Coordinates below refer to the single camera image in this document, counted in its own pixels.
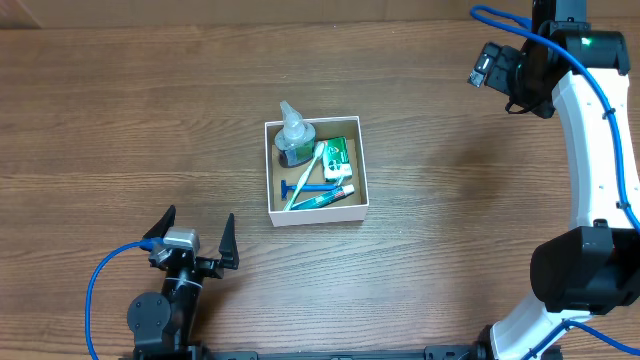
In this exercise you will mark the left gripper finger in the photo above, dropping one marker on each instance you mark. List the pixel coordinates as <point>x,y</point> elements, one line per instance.
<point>228,246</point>
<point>160,229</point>

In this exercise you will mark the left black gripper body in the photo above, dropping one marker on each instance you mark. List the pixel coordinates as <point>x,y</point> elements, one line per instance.
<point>201,265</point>

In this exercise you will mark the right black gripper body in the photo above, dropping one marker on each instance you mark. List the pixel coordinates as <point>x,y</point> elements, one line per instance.
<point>503,70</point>

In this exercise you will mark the blue disposable razor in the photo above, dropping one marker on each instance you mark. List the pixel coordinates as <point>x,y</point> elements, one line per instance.
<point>286,188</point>

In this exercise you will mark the clear soap pump bottle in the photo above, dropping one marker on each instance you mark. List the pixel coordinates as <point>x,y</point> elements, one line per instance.
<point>296,140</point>

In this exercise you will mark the teal toothpaste tube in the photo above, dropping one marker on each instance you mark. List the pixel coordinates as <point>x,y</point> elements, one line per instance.
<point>325,199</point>

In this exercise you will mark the green white toothbrush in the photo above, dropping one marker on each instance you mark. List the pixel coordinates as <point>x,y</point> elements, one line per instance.
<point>318,153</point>

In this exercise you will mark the green soap bar box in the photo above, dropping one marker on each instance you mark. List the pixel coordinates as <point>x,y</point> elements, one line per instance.
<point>335,160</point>

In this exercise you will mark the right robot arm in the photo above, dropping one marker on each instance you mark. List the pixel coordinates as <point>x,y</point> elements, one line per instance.
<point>566,68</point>

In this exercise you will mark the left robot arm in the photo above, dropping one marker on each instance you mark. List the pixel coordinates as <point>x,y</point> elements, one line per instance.
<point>162,322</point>

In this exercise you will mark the white cardboard box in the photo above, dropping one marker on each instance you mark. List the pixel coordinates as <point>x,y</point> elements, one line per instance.
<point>351,208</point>

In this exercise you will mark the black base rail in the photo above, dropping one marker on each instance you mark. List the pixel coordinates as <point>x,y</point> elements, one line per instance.
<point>437,352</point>

